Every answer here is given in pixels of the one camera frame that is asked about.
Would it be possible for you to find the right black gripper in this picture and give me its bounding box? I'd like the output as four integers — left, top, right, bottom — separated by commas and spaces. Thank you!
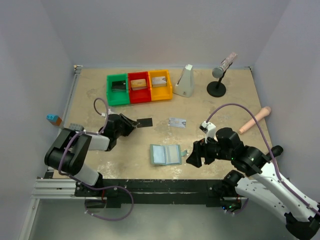
185, 133, 233, 167

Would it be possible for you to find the black credit card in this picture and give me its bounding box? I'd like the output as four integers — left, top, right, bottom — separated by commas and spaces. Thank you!
136, 117, 153, 128

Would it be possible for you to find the white credit card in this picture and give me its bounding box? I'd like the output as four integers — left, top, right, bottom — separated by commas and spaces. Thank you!
168, 117, 187, 129

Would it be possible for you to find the green card holder wallet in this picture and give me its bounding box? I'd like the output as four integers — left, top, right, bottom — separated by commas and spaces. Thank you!
149, 144, 188, 166

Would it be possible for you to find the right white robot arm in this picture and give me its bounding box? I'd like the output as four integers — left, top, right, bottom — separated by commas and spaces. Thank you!
186, 123, 320, 240

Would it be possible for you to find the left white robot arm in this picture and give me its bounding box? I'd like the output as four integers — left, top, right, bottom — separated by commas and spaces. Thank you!
44, 113, 139, 196

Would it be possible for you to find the tan card in bin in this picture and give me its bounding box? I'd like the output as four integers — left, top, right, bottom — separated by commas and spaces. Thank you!
130, 78, 147, 91

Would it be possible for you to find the black card in bin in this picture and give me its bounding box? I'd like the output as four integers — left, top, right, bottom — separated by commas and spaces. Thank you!
111, 80, 127, 92

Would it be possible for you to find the silver card in bin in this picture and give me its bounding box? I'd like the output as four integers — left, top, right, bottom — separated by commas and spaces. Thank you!
151, 76, 167, 88

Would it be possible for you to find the red plastic bin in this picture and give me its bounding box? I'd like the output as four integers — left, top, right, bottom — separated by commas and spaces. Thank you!
127, 71, 152, 104

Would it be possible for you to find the green plastic bin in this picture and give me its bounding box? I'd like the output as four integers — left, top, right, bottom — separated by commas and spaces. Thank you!
106, 73, 130, 106

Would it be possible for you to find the yellow plastic bin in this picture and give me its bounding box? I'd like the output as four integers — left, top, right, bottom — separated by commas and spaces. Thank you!
148, 69, 173, 102

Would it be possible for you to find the blue toy brick stack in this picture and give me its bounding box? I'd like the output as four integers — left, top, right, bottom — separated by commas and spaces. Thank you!
68, 123, 85, 132

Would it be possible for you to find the black microphone stand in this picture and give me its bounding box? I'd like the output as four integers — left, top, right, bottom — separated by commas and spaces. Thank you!
206, 65, 227, 98

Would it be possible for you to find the white metronome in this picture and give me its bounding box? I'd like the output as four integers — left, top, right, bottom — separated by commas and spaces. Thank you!
173, 64, 195, 98

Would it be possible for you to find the grey glitter microphone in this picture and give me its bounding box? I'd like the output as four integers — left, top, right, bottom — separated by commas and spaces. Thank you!
212, 52, 238, 79

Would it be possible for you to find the black microphone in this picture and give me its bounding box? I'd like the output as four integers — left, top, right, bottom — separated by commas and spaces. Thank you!
271, 145, 284, 158

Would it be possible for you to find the blue orange brick hammer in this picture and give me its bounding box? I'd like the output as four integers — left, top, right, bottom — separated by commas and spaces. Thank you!
46, 114, 62, 127

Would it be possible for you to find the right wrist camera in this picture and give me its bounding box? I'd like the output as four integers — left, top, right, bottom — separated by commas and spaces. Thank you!
199, 121, 217, 144

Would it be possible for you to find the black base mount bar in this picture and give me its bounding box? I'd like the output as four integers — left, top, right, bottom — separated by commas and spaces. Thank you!
75, 179, 246, 212

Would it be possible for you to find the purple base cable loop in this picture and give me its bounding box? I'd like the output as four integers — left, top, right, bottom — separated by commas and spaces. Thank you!
84, 186, 135, 221

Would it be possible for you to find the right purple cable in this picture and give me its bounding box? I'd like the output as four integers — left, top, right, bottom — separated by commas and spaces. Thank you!
206, 103, 320, 216

